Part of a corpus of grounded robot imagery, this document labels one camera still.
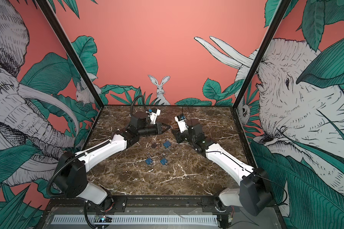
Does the black corner post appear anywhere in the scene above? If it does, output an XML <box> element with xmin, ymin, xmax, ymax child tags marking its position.
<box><xmin>35</xmin><ymin>0</ymin><xmax>104</xmax><ymax>109</ymax></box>
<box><xmin>233</xmin><ymin>0</ymin><xmax>291</xmax><ymax>109</ymax></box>

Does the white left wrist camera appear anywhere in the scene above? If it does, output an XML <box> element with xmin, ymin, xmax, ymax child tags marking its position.
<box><xmin>148</xmin><ymin>108</ymin><xmax>161</xmax><ymax>125</ymax></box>

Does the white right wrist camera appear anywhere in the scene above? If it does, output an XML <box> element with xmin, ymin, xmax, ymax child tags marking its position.
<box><xmin>174</xmin><ymin>114</ymin><xmax>188</xmax><ymax>133</ymax></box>

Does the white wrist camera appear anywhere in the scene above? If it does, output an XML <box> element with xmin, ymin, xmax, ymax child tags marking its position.
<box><xmin>174</xmin><ymin>114</ymin><xmax>188</xmax><ymax>133</ymax></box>
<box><xmin>148</xmin><ymin>108</ymin><xmax>161</xmax><ymax>125</ymax></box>

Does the black corrugated left cable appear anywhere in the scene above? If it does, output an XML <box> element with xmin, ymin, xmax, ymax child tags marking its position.
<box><xmin>45</xmin><ymin>138</ymin><xmax>112</xmax><ymax>197</ymax></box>

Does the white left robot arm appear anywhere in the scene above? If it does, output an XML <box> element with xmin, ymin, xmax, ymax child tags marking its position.
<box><xmin>46</xmin><ymin>108</ymin><xmax>163</xmax><ymax>209</ymax></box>

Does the large blue padlock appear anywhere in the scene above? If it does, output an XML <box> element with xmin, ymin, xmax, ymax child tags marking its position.
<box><xmin>163</xmin><ymin>141</ymin><xmax>172</xmax><ymax>148</ymax></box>

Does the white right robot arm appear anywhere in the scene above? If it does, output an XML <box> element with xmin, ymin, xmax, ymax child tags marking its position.
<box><xmin>173</xmin><ymin>114</ymin><xmax>274</xmax><ymax>216</ymax></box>

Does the black right corner post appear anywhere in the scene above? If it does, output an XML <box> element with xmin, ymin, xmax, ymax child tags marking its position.
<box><xmin>233</xmin><ymin>0</ymin><xmax>291</xmax><ymax>109</ymax></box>

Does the small circuit board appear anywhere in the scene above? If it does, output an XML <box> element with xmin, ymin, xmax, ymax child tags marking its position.
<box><xmin>94</xmin><ymin>215</ymin><xmax>112</xmax><ymax>224</ymax></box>

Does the black front mounting rail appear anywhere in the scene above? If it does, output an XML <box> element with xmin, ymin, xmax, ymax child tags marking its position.
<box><xmin>45</xmin><ymin>195</ymin><xmax>236</xmax><ymax>214</ymax></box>

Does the black left corner post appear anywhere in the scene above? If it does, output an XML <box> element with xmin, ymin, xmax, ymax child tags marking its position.
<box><xmin>35</xmin><ymin>0</ymin><xmax>104</xmax><ymax>109</ymax></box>

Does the white perforated strip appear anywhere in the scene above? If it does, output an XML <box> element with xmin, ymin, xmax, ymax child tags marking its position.
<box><xmin>50</xmin><ymin>215</ymin><xmax>218</xmax><ymax>226</ymax></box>

